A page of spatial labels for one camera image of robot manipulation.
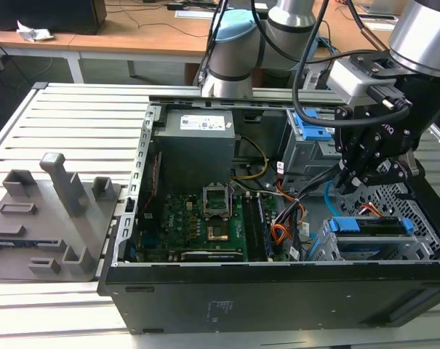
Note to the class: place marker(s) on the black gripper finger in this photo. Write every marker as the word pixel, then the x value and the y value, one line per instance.
pixel 361 152
pixel 405 165

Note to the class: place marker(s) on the hard disk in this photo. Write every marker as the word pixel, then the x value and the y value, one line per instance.
pixel 345 225

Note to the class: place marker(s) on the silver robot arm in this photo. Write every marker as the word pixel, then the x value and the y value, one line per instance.
pixel 288 22

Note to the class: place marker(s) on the empty blue disk carrier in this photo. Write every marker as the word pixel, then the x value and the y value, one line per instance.
pixel 312 131

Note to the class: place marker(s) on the metal disk bay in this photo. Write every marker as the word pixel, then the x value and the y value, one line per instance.
pixel 323 247

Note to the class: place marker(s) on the grey metal drive cage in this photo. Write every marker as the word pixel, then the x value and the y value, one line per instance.
pixel 307 156

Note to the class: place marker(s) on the grey power supply unit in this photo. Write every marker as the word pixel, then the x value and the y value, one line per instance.
pixel 194 152

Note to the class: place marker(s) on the black PC case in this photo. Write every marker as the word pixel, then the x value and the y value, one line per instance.
pixel 278 298

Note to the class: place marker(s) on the black graphics card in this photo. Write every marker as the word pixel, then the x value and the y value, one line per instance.
pixel 212 256

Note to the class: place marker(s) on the green motherboard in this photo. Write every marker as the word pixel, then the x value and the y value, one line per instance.
pixel 183 225

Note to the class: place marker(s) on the wooden desk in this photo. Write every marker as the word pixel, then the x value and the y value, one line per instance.
pixel 132 36

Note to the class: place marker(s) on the grey parts rack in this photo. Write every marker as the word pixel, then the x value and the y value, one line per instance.
pixel 41 225

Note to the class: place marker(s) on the crumpled white paper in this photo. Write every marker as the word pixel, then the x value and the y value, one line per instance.
pixel 34 33

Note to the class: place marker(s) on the black box on desk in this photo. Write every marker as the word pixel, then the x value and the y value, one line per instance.
pixel 41 14

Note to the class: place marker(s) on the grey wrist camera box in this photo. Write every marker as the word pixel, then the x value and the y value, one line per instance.
pixel 347 81

